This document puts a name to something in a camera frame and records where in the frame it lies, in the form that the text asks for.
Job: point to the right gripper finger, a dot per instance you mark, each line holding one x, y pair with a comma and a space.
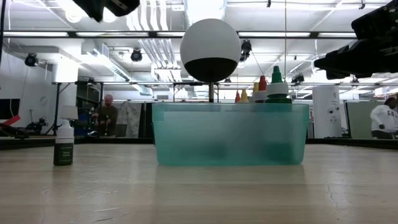
345, 59
335, 75

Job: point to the teal translucent plastic bin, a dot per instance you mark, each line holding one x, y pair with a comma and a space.
230, 137

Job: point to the white cylindrical column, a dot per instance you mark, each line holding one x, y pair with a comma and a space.
326, 112

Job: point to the person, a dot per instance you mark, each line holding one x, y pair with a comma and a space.
107, 116
385, 118

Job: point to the black ceiling spotlight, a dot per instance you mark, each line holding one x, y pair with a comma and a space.
31, 59
298, 78
136, 55
245, 49

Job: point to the small green-labelled dye bottle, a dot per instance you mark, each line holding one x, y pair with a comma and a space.
63, 154

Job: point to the large yellow-capped dye bottle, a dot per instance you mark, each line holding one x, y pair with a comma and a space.
255, 87
244, 96

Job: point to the white globe table lamp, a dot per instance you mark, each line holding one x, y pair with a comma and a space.
211, 40

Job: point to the large red-capped dye bottle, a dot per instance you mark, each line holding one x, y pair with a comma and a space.
262, 84

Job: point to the grey partition panel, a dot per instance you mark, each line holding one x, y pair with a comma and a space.
357, 119

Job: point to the large green-capped dye bottle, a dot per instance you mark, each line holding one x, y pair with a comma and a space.
276, 77

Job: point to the grey patterned sheet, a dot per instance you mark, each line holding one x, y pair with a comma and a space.
130, 118

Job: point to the large orange-capped dye bottle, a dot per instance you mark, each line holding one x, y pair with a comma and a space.
237, 97

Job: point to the black shelving rack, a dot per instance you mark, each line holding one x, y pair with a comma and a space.
93, 90

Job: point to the red object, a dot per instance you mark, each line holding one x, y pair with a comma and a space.
9, 120

